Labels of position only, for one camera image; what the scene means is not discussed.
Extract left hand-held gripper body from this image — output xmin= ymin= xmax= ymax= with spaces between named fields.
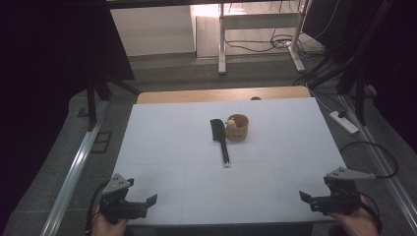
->
xmin=98 ymin=173 xmax=149 ymax=226

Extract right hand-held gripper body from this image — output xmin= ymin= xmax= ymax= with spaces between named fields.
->
xmin=323 ymin=166 xmax=377 ymax=216

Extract person's right hand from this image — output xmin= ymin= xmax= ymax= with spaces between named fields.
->
xmin=328 ymin=196 xmax=381 ymax=236

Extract person's left hand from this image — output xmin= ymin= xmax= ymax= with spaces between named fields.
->
xmin=90 ymin=205 xmax=129 ymax=236

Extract white foam board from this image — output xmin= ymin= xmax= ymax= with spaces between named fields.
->
xmin=112 ymin=96 xmax=347 ymax=227

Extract white power strip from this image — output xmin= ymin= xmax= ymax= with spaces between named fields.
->
xmin=328 ymin=110 xmax=360 ymax=136

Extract round wooden cup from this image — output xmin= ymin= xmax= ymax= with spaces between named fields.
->
xmin=225 ymin=113 xmax=250 ymax=143

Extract black stand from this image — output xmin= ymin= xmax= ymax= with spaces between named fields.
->
xmin=292 ymin=0 xmax=396 ymax=127
xmin=86 ymin=77 xmax=142 ymax=133

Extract wooden table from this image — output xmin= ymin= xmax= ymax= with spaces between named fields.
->
xmin=136 ymin=86 xmax=312 ymax=105

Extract black curtain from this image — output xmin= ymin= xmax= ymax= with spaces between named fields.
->
xmin=301 ymin=0 xmax=417 ymax=155
xmin=0 ymin=0 xmax=136 ymax=230

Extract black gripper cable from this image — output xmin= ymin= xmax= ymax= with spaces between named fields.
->
xmin=85 ymin=180 xmax=111 ymax=236
xmin=338 ymin=141 xmax=399 ymax=180

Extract aluminium rail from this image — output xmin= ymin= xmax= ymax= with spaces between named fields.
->
xmin=40 ymin=99 xmax=111 ymax=236
xmin=338 ymin=93 xmax=417 ymax=232

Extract white power cable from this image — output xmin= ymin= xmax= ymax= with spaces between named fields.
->
xmin=308 ymin=88 xmax=334 ymax=114

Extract black floor cables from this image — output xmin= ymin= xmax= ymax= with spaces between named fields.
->
xmin=224 ymin=30 xmax=326 ymax=59

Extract white desk frame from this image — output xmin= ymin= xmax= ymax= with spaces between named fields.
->
xmin=217 ymin=0 xmax=313 ymax=76

